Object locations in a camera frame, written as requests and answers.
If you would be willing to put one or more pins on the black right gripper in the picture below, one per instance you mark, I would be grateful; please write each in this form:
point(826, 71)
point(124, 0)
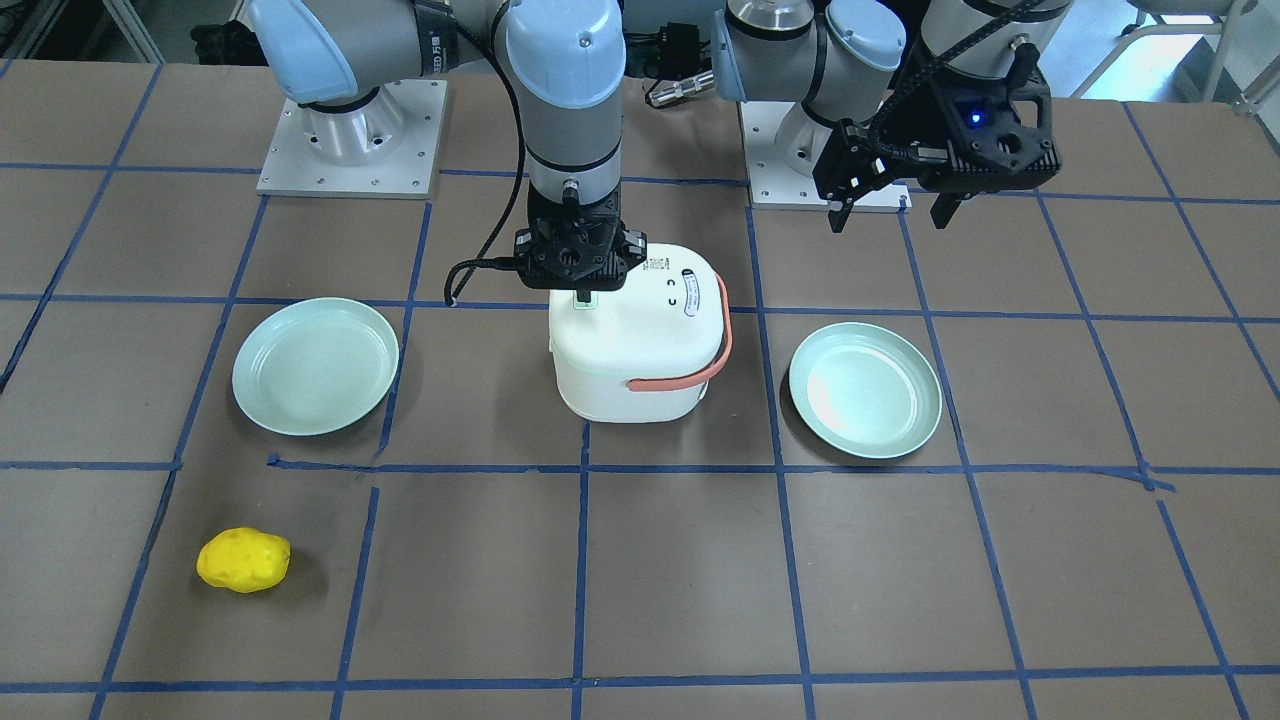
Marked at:
point(632, 246)

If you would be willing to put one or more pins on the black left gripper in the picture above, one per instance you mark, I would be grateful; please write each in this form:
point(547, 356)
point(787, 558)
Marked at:
point(922, 118)

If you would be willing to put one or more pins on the white rice cooker orange handle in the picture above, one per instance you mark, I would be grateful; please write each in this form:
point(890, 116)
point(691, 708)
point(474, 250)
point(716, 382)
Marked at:
point(647, 352)

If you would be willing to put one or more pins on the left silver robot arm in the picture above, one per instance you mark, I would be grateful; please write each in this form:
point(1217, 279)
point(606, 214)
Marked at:
point(844, 59)

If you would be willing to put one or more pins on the pale green plate near right arm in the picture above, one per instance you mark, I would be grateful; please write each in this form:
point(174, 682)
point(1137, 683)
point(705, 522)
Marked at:
point(315, 367)

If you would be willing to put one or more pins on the pale green plate near left arm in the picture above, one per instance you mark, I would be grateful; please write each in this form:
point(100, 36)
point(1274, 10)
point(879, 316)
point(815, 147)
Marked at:
point(865, 390)

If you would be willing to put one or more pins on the yellow toy potato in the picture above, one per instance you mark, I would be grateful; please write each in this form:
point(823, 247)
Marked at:
point(244, 560)

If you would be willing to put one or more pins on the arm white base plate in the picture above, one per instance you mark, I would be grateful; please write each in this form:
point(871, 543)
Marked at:
point(782, 145)
point(386, 149)

